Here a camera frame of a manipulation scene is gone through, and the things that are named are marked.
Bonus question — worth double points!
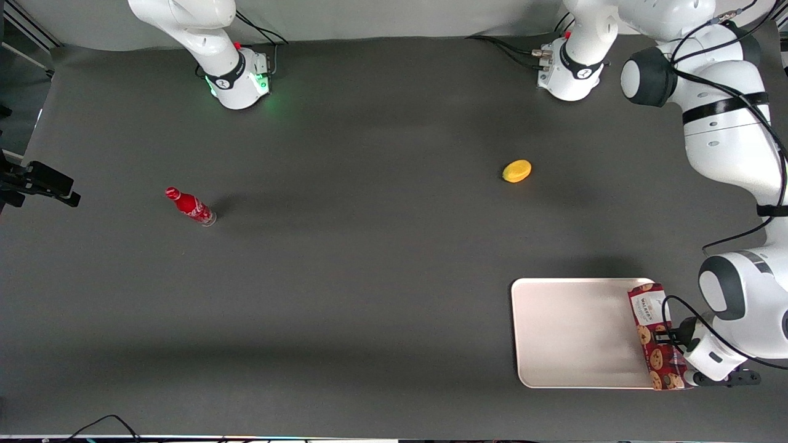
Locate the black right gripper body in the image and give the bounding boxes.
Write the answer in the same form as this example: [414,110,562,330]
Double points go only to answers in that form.
[0,151,29,214]

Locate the red cookie box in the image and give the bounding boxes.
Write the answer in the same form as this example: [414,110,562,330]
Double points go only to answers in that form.
[627,283,690,391]

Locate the beige rectangular tray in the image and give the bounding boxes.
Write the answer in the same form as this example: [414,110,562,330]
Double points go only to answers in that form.
[511,277,662,389]

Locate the red cola bottle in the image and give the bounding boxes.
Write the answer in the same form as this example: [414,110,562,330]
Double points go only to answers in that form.
[165,187,217,228]

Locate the yellow lemon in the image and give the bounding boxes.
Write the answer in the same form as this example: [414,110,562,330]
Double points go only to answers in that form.
[502,159,533,184]

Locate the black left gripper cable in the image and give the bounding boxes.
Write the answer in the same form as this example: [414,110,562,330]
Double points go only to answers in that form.
[661,295,788,371]

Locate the metal frame rail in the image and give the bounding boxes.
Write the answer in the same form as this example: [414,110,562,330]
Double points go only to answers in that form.
[0,0,63,55]

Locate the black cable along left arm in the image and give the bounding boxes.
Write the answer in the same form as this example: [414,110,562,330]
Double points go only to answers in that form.
[670,0,788,254]

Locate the black cable at table edge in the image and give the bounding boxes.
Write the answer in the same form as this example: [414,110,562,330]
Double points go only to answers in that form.
[60,414,143,443]

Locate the black right arm base cable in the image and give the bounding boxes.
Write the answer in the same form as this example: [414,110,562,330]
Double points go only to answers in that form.
[234,10,290,78]

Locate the black arm base cable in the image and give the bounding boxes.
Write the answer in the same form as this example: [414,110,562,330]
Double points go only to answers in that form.
[234,10,290,78]
[465,34,553,70]

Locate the black left arm base cable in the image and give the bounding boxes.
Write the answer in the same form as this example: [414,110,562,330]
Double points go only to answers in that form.
[465,34,553,70]

